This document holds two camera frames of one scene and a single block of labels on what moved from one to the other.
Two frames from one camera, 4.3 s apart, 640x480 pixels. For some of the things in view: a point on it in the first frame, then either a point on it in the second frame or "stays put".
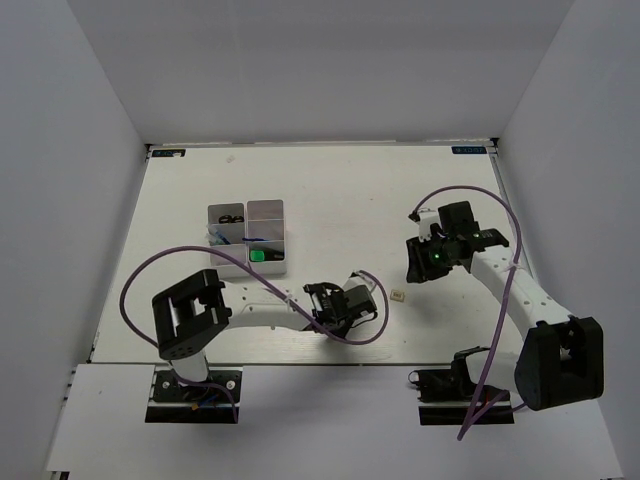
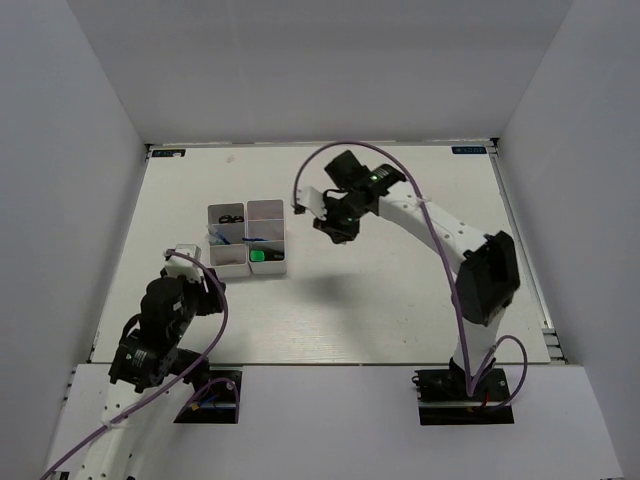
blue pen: (222, 237) stays put
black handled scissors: (226, 219) stays put
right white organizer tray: (265, 218) stays put
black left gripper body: (343, 327) -> (201, 299)
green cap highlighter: (266, 254) stays put
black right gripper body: (431, 258) -> (343, 218)
